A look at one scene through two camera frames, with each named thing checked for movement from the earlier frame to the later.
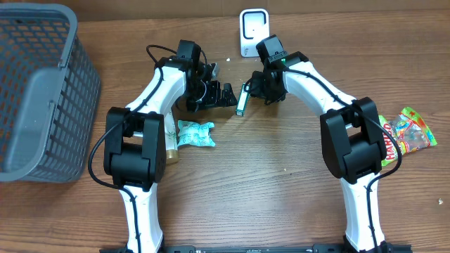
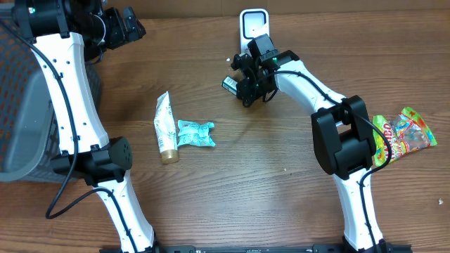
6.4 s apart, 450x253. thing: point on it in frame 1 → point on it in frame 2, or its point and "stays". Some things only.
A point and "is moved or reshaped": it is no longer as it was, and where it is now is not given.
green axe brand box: (242, 101) is moved or reshaped
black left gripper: (216, 99) → (120, 34)
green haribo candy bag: (411, 132) stays
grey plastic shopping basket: (50, 94) stays
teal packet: (194, 134) stays
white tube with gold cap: (172, 154) stays
